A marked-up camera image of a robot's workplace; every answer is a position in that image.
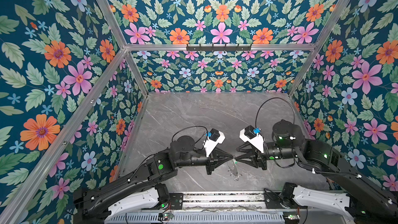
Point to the black hook rail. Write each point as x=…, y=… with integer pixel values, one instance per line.
x=221, y=47

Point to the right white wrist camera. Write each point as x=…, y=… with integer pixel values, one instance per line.
x=252, y=136

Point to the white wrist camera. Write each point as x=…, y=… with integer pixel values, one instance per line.
x=252, y=136
x=214, y=137

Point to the keyring with coloured keys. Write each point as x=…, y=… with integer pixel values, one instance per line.
x=232, y=168

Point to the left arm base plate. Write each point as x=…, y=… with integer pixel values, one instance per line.
x=173, y=201

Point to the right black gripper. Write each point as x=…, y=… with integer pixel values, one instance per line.
x=258, y=155

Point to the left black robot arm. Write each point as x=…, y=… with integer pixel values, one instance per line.
x=144, y=188

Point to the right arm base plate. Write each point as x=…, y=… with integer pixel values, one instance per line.
x=278, y=199

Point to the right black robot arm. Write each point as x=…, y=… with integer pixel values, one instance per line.
x=363, y=201

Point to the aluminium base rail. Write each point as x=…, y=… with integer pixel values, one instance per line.
x=192, y=199

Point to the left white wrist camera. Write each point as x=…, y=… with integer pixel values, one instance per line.
x=214, y=137

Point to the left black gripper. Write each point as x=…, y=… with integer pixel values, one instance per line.
x=217, y=159

